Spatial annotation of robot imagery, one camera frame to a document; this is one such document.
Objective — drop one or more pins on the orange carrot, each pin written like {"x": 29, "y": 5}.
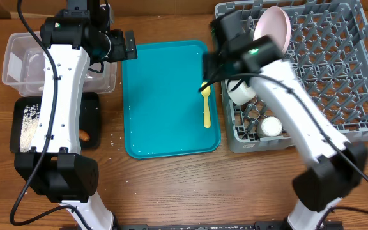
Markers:
{"x": 84, "y": 136}

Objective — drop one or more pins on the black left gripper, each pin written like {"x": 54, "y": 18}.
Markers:
{"x": 120, "y": 53}

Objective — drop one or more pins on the white rice pile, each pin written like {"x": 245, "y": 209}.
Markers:
{"x": 29, "y": 125}

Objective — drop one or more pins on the black tray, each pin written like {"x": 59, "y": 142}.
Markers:
{"x": 89, "y": 120}

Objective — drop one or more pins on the grey dishwasher rack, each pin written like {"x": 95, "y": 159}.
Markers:
{"x": 328, "y": 51}

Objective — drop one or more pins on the pink plate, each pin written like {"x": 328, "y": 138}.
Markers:
{"x": 274, "y": 23}

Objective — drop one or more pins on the cream plastic cup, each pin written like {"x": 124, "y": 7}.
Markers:
{"x": 269, "y": 127}

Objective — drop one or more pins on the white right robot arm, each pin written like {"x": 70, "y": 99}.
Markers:
{"x": 335, "y": 166}

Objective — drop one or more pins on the teal serving tray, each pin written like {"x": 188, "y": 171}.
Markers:
{"x": 162, "y": 107}

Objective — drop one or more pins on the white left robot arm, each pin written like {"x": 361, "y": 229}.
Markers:
{"x": 74, "y": 39}

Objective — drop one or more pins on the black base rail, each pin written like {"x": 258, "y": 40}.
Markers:
{"x": 262, "y": 225}

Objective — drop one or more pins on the white bowl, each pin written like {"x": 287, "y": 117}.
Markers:
{"x": 242, "y": 94}

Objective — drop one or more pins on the yellow plastic spoon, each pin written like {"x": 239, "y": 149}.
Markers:
{"x": 205, "y": 93}

